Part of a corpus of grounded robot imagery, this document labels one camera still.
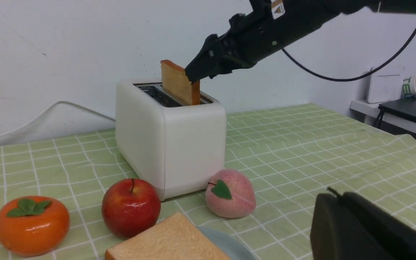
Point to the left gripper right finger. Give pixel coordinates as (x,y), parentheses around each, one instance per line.
(395,237)

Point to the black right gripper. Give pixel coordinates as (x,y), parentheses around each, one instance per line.
(255,36)

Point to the light blue round plate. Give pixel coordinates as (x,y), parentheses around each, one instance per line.
(234,249)

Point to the red apple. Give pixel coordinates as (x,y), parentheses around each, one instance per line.
(129,207)

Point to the white paper cup green print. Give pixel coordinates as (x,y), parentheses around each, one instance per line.
(409,86)

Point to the white two-slot toaster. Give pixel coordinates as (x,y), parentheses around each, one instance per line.
(175,148)

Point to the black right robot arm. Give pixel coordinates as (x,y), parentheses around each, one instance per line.
(376,6)

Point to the black side table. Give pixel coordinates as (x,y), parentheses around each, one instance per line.
(404,108)

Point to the orange persimmon with green leaf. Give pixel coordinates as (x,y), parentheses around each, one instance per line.
(33,225)

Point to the pink peach with leaf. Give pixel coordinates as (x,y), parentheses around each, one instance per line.
(230,194)

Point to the toast slice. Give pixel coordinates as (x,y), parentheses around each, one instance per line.
(176,82)
(174,238)

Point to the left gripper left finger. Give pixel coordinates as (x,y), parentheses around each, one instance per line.
(348,227)

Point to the green checkered tablecloth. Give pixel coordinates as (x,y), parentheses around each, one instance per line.
(290,154)

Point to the white box on side table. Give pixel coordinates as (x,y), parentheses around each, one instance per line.
(385,85)

